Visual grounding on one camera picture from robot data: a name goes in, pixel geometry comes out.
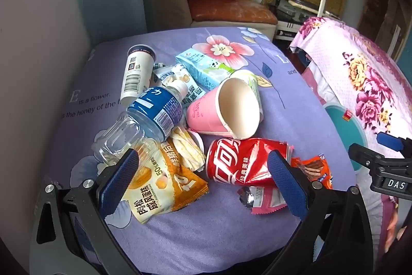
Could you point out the yellow snack packet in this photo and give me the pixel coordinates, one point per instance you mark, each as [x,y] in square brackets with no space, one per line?
[161,188]

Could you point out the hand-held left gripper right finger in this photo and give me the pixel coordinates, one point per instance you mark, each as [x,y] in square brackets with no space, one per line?
[286,185]

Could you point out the clear blue label water bottle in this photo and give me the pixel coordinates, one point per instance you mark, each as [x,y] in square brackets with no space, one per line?
[151,110]

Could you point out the blue and white snack wrapper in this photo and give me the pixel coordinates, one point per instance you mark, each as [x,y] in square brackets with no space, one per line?
[167,72]

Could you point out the pink and white quilt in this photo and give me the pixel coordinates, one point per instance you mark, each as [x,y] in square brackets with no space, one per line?
[309,78]

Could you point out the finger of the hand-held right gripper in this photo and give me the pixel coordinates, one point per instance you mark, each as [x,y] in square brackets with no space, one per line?
[365,157]
[391,140]

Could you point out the black and white stereo cabinet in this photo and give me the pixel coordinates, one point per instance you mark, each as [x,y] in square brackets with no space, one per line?
[289,17]

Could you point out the pink snack wrapper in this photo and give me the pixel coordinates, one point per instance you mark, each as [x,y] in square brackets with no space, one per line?
[267,197]

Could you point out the purple floral bed sheet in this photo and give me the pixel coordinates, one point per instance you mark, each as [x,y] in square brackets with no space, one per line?
[289,120]

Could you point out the pink paper cup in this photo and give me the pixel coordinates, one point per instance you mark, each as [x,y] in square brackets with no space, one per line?
[206,114]

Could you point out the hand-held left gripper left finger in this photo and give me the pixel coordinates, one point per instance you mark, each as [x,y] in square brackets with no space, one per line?
[119,185]

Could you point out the dark wooden cabinet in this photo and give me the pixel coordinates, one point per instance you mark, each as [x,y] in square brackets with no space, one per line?
[383,4]

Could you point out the light blue milk carton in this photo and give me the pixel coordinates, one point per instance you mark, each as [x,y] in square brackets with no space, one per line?
[199,68]

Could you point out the teal plastic bin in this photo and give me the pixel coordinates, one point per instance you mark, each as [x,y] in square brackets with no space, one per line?
[341,133]

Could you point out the white paper cup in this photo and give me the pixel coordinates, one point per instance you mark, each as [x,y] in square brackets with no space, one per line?
[251,78]

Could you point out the crushed red cola can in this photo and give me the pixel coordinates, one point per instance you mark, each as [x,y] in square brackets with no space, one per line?
[231,165]

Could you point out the pink floral blanket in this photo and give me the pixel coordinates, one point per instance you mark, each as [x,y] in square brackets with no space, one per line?
[354,68]

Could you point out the white barcode drink cup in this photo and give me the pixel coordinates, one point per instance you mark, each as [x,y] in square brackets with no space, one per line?
[136,75]

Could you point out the cream white wrapper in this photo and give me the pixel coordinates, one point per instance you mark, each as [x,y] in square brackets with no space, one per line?
[190,149]

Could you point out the orange chocolate wrapper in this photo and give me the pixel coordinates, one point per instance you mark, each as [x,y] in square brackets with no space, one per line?
[313,169]

